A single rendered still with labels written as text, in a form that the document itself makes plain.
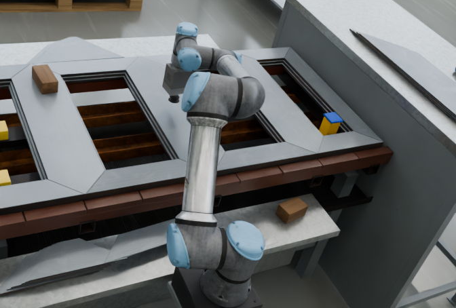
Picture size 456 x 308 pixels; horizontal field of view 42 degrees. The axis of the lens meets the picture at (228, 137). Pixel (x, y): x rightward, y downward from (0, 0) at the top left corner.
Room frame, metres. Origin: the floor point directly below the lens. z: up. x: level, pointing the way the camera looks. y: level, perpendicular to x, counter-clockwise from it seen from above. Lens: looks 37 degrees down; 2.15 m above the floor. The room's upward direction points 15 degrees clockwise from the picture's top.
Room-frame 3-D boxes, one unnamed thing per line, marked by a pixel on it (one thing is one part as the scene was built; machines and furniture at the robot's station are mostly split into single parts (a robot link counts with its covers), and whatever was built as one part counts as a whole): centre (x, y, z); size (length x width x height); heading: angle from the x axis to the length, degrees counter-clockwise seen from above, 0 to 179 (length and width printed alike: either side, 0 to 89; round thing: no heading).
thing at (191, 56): (1.75, 0.19, 1.15); 0.11 x 0.11 x 0.08; 18
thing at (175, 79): (1.85, 0.24, 0.99); 0.10 x 0.09 x 0.16; 42
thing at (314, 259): (1.98, -0.53, 0.34); 0.06 x 0.06 x 0.68; 36
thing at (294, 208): (1.62, -0.30, 0.70); 0.10 x 0.06 x 0.05; 138
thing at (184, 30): (1.83, 0.23, 1.15); 0.09 x 0.08 x 0.11; 18
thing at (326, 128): (2.02, -0.39, 0.78); 0.05 x 0.05 x 0.19; 36
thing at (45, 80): (1.76, 0.71, 0.87); 0.12 x 0.06 x 0.05; 41
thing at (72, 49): (2.14, 0.77, 0.77); 0.45 x 0.20 x 0.04; 126
